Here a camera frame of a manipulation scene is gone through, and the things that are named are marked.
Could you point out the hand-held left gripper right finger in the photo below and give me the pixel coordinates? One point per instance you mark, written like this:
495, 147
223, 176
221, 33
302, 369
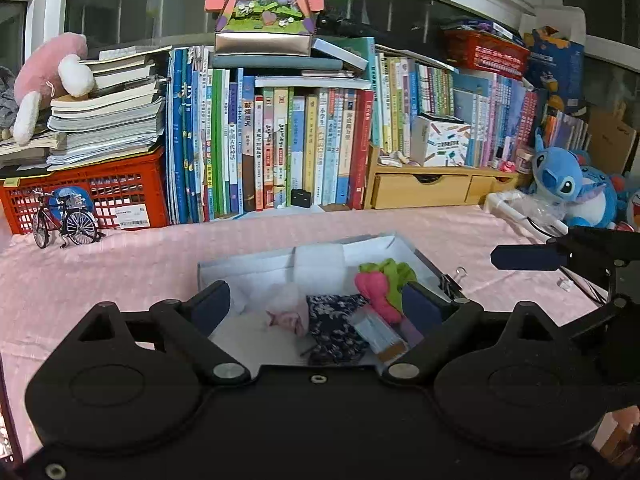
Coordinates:
421, 310

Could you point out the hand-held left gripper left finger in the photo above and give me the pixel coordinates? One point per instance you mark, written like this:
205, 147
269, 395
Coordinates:
212, 307

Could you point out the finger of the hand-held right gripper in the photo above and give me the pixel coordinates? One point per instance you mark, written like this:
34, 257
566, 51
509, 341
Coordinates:
525, 257

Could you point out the pink plush with green leaves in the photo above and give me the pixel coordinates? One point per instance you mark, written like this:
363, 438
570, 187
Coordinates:
380, 295

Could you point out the packaged light blue face mask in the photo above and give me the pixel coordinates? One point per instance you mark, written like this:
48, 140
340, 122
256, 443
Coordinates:
375, 332

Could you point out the shallow white box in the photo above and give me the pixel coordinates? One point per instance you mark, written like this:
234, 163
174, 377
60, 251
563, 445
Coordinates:
260, 272

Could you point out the small pink cloth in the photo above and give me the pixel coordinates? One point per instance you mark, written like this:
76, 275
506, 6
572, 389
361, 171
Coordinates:
290, 319

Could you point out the blue floral fabric pouch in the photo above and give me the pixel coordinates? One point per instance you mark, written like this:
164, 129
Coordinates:
330, 330

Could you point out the black binder clip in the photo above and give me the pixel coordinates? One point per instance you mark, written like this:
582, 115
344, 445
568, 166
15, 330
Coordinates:
452, 287

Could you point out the white paper scrap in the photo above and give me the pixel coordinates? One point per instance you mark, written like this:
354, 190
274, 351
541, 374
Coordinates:
565, 285

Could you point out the clear plastic wrap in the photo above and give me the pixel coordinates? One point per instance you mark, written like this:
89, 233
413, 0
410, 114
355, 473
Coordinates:
542, 210

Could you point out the white plastic pipe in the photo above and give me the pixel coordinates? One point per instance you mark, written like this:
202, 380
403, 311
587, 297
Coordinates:
500, 202

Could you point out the blue white cat plush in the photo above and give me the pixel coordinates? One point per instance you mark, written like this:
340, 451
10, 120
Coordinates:
632, 207

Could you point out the pink tablecloth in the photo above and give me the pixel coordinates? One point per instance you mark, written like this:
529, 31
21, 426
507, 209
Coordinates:
150, 260

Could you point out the blue alien plush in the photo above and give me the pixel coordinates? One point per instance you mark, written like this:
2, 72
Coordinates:
565, 180

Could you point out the small pink object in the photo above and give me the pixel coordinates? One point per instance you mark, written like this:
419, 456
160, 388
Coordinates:
508, 166

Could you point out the small jar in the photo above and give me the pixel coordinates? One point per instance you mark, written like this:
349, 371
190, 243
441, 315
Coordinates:
523, 160

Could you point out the wooden drawer organizer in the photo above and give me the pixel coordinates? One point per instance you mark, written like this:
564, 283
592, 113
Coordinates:
415, 190

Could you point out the bundle of colourful folders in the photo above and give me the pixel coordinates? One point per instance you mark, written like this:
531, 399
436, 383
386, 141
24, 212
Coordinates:
565, 130

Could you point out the small black box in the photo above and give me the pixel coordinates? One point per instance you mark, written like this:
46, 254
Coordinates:
300, 198

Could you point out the brown cardboard box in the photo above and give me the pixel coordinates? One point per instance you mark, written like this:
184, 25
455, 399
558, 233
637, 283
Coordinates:
610, 140

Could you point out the row of blue pink books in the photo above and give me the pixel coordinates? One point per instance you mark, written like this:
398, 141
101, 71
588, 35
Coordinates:
500, 115

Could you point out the white box with pencil print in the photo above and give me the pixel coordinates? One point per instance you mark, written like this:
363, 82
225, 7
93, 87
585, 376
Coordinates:
440, 140

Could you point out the red plastic crate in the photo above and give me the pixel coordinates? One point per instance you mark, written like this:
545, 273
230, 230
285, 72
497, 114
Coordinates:
125, 185

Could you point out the small erasers on organizer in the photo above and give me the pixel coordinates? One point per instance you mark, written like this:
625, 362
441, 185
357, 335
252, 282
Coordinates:
400, 158

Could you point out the black model bicycle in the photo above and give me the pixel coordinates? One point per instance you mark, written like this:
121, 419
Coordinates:
77, 227

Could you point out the row of tall upright books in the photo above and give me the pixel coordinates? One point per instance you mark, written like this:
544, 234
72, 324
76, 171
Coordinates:
280, 150

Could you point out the blue round card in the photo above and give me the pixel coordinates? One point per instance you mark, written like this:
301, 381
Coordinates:
75, 197

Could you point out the blue cardboard box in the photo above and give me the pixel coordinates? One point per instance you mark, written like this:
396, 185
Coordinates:
555, 65

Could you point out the row of green spine books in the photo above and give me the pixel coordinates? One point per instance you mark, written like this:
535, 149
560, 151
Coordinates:
400, 105

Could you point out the red plastic basket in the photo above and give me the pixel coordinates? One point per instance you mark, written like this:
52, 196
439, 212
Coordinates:
485, 55

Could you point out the stack of flat lying books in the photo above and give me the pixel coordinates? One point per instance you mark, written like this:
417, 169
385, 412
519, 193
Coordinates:
110, 120

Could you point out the books in red basket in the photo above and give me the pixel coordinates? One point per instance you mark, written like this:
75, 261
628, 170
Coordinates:
485, 27

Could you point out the pile of teal books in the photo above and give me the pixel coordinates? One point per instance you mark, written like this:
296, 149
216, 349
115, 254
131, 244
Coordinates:
280, 62

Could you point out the grey plush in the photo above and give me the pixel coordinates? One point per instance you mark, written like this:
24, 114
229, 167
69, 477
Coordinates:
5, 105

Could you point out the pink and white plush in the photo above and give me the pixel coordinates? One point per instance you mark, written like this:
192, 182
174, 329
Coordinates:
45, 65

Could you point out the triangular pink house model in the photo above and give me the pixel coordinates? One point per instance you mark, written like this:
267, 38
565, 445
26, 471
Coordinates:
262, 5

